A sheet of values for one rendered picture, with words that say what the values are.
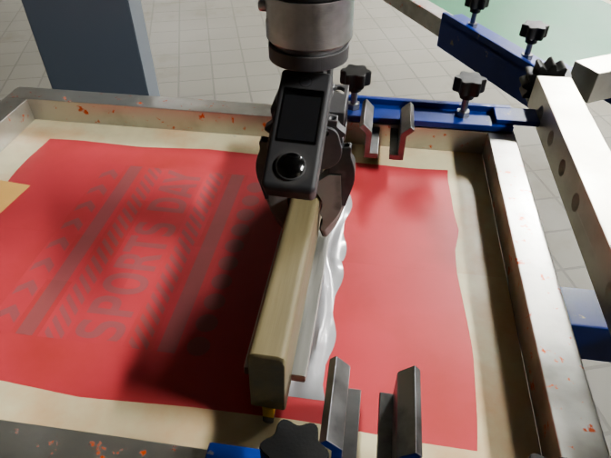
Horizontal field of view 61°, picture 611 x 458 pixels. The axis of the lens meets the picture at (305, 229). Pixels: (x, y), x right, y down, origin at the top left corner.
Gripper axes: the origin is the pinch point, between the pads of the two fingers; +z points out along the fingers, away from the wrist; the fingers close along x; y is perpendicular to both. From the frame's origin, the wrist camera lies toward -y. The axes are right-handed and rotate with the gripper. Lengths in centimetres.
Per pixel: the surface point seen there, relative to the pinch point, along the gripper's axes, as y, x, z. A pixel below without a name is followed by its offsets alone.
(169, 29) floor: 309, 141, 95
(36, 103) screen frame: 26, 47, 1
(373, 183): 16.4, -7.1, 4.8
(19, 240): -1.4, 34.9, 4.9
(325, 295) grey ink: -5.3, -2.9, 4.6
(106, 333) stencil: -13.1, 18.5, 5.1
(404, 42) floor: 309, -22, 96
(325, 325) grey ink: -9.2, -3.4, 4.8
